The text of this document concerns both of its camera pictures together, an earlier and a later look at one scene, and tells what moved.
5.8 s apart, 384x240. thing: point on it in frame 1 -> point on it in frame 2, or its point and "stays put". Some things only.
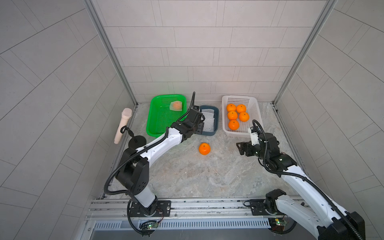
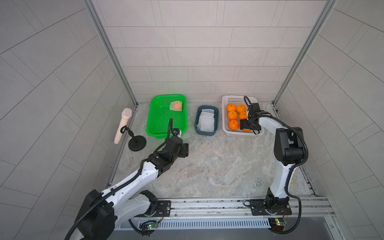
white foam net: x=208 y=125 stays put
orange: x=231 y=107 stays put
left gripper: x=200 y=128 -> x=184 y=150
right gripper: x=248 y=146 -> x=244 y=123
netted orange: x=233 y=124 stays put
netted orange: x=176 y=105 stays put
